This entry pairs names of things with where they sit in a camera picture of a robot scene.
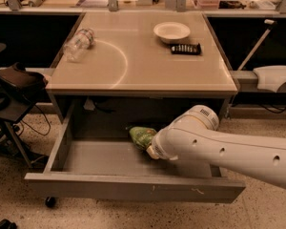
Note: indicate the black chair with bag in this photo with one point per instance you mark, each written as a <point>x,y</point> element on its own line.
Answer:
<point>19,92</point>

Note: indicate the clear plastic water bottle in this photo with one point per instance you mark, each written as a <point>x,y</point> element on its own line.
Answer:
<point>81,41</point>

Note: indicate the black snack bar packet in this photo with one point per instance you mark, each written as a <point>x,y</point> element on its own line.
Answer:
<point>187,49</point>

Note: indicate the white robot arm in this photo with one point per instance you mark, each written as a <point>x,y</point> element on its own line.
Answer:
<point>195,134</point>

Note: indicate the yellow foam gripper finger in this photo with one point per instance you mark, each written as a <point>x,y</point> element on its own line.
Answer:
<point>151,152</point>

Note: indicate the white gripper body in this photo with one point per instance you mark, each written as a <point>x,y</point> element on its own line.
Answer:
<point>159,147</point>

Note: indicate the black caster wheel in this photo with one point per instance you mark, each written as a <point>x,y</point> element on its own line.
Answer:
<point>50,202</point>

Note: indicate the white bowl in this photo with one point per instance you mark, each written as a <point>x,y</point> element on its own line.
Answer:
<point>171,32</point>

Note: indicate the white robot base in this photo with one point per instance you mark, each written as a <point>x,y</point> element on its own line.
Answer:
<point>270,78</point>

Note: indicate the green jalapeno chip bag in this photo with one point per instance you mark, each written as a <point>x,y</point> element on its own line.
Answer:
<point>142,137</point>

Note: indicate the white stick tool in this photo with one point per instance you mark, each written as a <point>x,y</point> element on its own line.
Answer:
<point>270,24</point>

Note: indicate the grey table cabinet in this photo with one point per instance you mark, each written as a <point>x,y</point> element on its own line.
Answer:
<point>128,59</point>

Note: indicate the grey open top drawer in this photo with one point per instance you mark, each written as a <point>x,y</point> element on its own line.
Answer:
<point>94,157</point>

